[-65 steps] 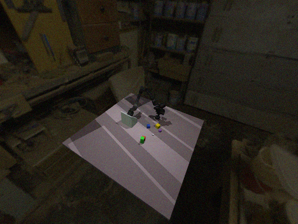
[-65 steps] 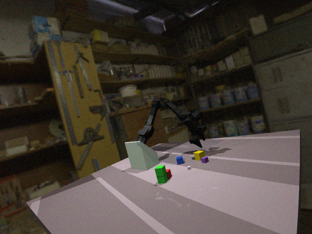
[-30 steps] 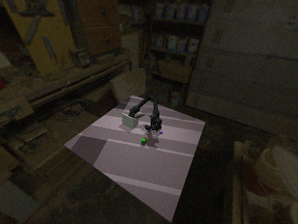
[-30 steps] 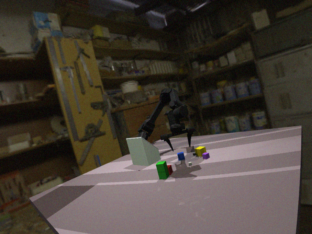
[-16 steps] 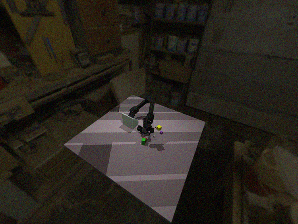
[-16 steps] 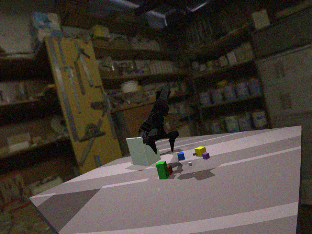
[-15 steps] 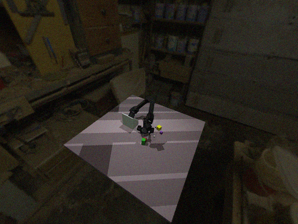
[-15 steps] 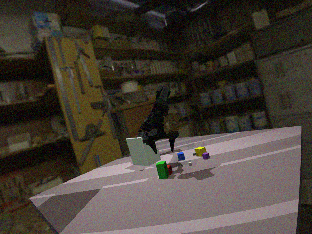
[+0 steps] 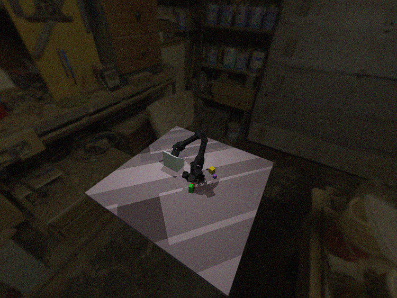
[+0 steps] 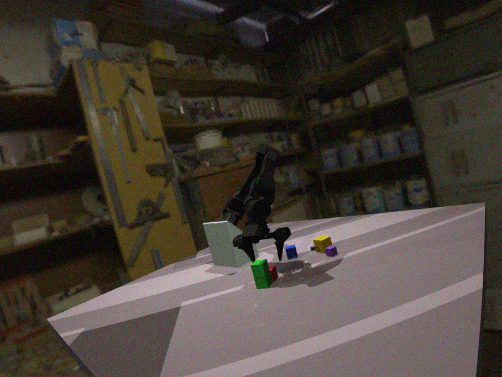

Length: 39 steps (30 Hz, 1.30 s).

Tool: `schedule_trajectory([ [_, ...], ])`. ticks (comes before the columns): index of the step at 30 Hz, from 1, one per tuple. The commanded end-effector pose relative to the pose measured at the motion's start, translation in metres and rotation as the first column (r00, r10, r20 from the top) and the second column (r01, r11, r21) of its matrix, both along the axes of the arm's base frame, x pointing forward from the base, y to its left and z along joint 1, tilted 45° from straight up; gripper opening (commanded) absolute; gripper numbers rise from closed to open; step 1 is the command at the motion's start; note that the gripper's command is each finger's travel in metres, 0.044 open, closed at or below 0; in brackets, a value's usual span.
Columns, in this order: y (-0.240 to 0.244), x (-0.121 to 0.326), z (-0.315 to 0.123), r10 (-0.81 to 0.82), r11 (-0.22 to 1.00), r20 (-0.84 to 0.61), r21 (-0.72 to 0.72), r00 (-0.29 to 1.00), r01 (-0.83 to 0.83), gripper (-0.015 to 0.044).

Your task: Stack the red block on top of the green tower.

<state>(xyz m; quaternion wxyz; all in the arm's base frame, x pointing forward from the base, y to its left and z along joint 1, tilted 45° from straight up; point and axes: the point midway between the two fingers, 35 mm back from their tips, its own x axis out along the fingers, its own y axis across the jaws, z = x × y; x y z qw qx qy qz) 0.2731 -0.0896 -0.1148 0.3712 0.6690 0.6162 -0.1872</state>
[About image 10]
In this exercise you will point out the red block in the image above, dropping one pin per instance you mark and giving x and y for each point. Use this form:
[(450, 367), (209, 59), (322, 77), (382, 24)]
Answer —
[(273, 272)]

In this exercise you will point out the purple cube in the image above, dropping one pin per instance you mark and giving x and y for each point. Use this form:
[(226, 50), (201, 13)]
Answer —
[(331, 250)]

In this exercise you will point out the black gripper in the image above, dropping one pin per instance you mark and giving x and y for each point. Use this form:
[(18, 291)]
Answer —
[(280, 235)]

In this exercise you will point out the yellow cube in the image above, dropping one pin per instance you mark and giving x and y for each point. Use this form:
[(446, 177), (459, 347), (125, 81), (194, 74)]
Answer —
[(321, 243)]

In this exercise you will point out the blue cube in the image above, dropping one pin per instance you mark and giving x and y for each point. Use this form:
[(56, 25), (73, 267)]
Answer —
[(291, 251)]

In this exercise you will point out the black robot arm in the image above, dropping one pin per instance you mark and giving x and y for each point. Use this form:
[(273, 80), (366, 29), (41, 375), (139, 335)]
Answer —
[(255, 195)]

